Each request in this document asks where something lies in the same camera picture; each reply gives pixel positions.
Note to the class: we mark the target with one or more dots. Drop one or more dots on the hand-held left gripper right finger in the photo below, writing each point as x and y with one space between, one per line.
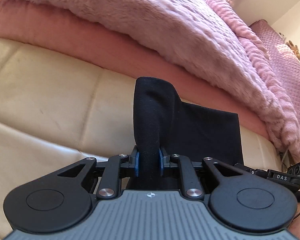
161 162

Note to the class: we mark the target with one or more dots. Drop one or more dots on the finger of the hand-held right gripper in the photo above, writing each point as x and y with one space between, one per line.
252 172

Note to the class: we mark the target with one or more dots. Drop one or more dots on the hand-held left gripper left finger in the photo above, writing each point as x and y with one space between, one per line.
137 163

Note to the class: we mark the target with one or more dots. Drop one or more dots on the black pants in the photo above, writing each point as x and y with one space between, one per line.
152 117

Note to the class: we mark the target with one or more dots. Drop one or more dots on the pink dotted cushion cover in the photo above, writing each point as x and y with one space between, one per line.
290 80

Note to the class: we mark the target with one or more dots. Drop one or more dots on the beige leather bed base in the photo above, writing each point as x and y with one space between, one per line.
40 92

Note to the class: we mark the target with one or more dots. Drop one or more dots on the brown plush toys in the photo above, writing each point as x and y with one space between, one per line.
293 48

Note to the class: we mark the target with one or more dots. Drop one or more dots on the fluffy mauve blanket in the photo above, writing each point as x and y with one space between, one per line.
140 10

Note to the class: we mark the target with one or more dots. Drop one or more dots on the pink knitted blanket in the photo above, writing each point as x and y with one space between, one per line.
230 17

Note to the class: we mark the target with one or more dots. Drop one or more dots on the pink bed sheet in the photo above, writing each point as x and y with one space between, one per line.
52 30

